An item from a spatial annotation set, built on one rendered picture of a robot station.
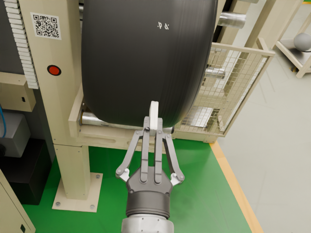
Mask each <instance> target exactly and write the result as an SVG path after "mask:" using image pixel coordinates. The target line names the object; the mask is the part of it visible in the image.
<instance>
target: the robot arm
mask: <svg viewBox="0 0 311 233"><path fill-rule="evenodd" d="M149 136H155V139H154V140H155V147H154V164H153V166H152V167H151V166H148V154H149ZM140 139H142V149H141V161H140V167H139V168H137V169H136V171H135V172H134V173H133V174H132V175H131V176H130V177H129V176H128V175H129V169H128V168H129V166H130V163H131V160H132V157H133V155H134V152H135V150H136V147H137V144H138V141H139V140H140ZM162 142H163V143H164V147H165V151H166V156H167V160H168V165H169V169H170V173H171V176H170V179H171V180H169V178H168V177H167V175H166V173H165V172H164V171H163V169H162ZM116 178H117V179H121V180H123V181H124V182H125V183H126V188H127V191H128V196H127V205H126V216H127V218H125V219H123V220H122V229H121V233H174V225H173V222H171V221H169V220H168V219H169V217H170V193H171V191H172V189H173V187H174V186H175V185H177V184H181V183H182V182H183V180H184V179H185V176H184V175H183V173H182V172H181V170H180V168H179V165H178V161H177V157H176V153H175V149H174V145H173V141H172V137H171V135H170V134H165V133H163V131H162V118H158V102H155V101H151V105H150V109H149V116H146V117H145V118H144V122H143V130H141V131H139V130H136V131H135V132H134V135H133V138H132V140H131V143H130V145H129V148H128V150H127V153H126V155H125V158H124V161H123V163H122V164H121V165H120V166H119V167H118V169H117V170H116Z"/></svg>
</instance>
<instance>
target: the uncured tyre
mask: <svg viewBox="0 0 311 233"><path fill-rule="evenodd" d="M217 9H218V0H84V7H83V18H82V35H81V76H82V88H83V95H84V99H85V103H86V105H87V107H88V108H89V109H90V110H91V111H92V113H93V114H94V115H95V116H96V117H97V118H98V119H99V120H102V121H104V122H106V123H112V124H121V125H129V126H137V127H143V122H144V118H145V117H149V109H150V105H151V101H155V102H158V118H162V129H166V128H171V127H173V126H174V125H175V124H177V123H178V122H179V121H181V120H182V119H183V118H185V117H186V116H187V115H188V113H189V112H190V110H191V109H192V107H193V105H194V102H195V100H196V98H197V95H198V93H199V90H200V87H201V84H202V81H203V77H204V75H205V70H206V66H207V63H208V59H209V55H210V51H211V45H212V40H213V35H214V29H215V23H216V17H217ZM157 18H158V19H164V20H170V21H171V26H170V33H165V32H158V31H156V21H157Z"/></svg>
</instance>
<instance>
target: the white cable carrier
mask: <svg viewBox="0 0 311 233"><path fill-rule="evenodd" d="M4 1H5V2H4V3H5V6H6V11H7V12H8V13H7V14H8V17H9V22H10V23H11V27H12V31H13V35H14V37H15V38H14V39H15V42H16V45H17V46H18V47H17V48H18V51H19V55H20V59H21V62H22V66H23V70H24V73H25V77H26V80H27V84H28V87H29V88H33V89H38V88H39V83H38V79H37V74H36V70H35V66H34V62H33V58H32V55H31V49H30V46H29V42H28V38H27V34H26V30H25V25H24V21H23V17H22V13H21V9H20V5H19V1H18V0H4Z"/></svg>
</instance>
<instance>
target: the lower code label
mask: <svg viewBox="0 0 311 233"><path fill-rule="evenodd" d="M30 14H31V19H32V24H33V28H34V32H35V36H36V37H45V38H51V39H57V40H62V39H61V32H60V25H59V17H58V16H52V15H46V14H40V13H34V12H30Z"/></svg>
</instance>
